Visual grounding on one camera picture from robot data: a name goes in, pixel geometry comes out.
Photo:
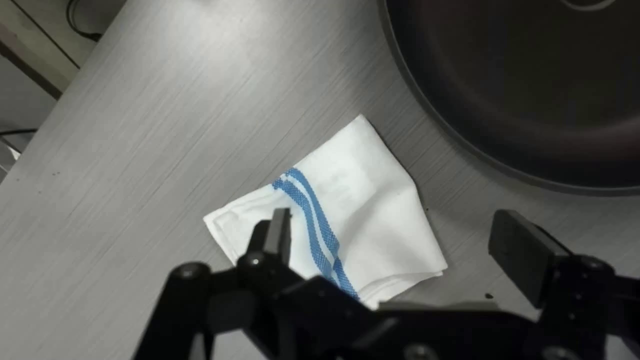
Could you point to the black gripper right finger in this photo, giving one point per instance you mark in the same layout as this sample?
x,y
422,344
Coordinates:
x,y
527,260

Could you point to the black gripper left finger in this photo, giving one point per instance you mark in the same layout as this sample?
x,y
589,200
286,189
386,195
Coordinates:
x,y
276,241

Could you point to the white cloth with blue stripes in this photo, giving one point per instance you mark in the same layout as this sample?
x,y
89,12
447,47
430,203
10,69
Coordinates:
x,y
372,212

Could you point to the black frying pan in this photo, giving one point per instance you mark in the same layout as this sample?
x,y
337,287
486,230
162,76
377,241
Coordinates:
x,y
521,101

